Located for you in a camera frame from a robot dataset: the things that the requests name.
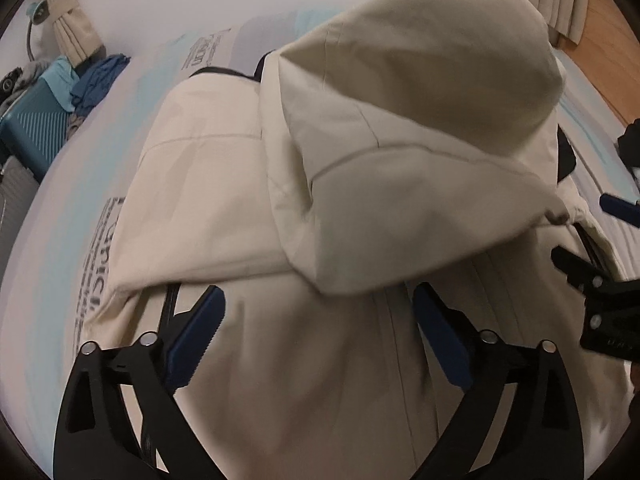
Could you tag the wooden headboard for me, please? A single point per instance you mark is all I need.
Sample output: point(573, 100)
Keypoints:
point(610, 50)

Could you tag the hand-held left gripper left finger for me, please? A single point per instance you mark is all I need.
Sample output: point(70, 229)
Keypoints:
point(197, 330)

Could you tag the white and black jacket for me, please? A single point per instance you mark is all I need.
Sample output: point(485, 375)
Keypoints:
point(631, 145)

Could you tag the silver suitcase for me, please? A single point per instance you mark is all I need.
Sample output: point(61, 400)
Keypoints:
point(12, 195)

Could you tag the beige and black hooded jacket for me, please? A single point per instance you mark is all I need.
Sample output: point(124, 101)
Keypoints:
point(350, 160)

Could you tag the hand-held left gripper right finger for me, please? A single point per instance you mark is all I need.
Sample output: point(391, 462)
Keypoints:
point(445, 340)

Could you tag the teal suitcase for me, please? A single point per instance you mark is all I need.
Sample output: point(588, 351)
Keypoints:
point(35, 130)

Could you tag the blue desk lamp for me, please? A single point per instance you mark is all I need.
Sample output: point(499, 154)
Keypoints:
point(37, 10)

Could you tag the grey clothes pile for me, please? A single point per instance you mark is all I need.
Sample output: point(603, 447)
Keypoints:
point(25, 77)

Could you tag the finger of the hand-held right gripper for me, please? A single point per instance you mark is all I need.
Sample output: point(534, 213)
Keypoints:
point(620, 206)
point(575, 266)

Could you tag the blue clothes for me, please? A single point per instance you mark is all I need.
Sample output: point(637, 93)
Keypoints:
point(97, 80)

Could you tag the light teal cloth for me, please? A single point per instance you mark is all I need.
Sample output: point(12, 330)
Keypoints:
point(60, 82)

